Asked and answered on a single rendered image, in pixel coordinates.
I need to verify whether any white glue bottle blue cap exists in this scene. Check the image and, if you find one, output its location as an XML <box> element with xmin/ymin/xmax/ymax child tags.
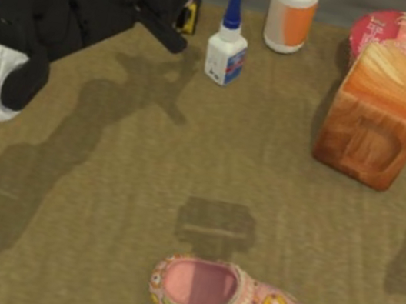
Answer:
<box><xmin>200</xmin><ymin>0</ymin><xmax>257</xmax><ymax>91</ymax></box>

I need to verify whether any white bottle orange label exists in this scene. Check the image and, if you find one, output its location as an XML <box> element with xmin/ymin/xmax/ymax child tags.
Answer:
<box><xmin>260</xmin><ymin>0</ymin><xmax>320</xmax><ymax>59</ymax></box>

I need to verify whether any yellow and black object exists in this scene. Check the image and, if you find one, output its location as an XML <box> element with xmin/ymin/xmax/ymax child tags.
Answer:
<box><xmin>174</xmin><ymin>0</ymin><xmax>203</xmax><ymax>37</ymax></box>

